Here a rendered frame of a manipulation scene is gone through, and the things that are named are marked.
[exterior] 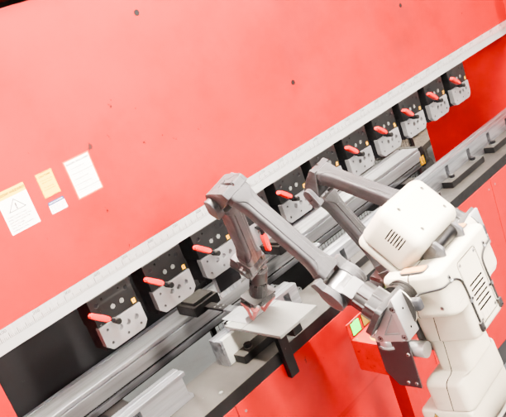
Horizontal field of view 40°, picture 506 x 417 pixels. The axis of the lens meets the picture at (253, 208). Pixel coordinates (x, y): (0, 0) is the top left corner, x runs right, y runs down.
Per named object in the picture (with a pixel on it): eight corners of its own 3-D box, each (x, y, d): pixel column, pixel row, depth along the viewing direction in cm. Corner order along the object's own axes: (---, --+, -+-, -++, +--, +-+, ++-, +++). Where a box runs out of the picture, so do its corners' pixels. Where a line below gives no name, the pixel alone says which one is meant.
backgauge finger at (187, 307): (224, 323, 236) (219, 309, 234) (179, 314, 255) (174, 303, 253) (248, 304, 243) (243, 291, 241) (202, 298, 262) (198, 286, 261)
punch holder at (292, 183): (288, 225, 246) (274, 182, 241) (272, 225, 252) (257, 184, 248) (315, 206, 255) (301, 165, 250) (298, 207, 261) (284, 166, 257)
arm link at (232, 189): (207, 188, 167) (233, 159, 171) (200, 202, 180) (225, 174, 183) (348, 309, 167) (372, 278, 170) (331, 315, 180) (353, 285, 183)
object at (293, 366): (312, 383, 222) (291, 325, 216) (280, 375, 233) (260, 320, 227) (320, 376, 224) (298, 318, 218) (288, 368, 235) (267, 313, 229)
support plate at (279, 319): (281, 338, 210) (279, 336, 210) (225, 328, 230) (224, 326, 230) (317, 308, 221) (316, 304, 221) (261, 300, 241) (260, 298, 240)
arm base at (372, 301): (380, 313, 159) (405, 286, 166) (350, 294, 162) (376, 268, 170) (369, 337, 164) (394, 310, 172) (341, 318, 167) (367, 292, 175)
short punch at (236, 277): (223, 299, 230) (213, 273, 227) (219, 298, 232) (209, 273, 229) (243, 283, 236) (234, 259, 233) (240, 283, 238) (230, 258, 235)
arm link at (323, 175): (297, 167, 218) (315, 150, 223) (302, 199, 227) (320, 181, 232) (423, 215, 193) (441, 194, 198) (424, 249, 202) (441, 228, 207)
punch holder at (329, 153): (323, 200, 258) (309, 160, 253) (306, 201, 264) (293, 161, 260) (346, 184, 267) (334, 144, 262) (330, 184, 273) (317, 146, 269)
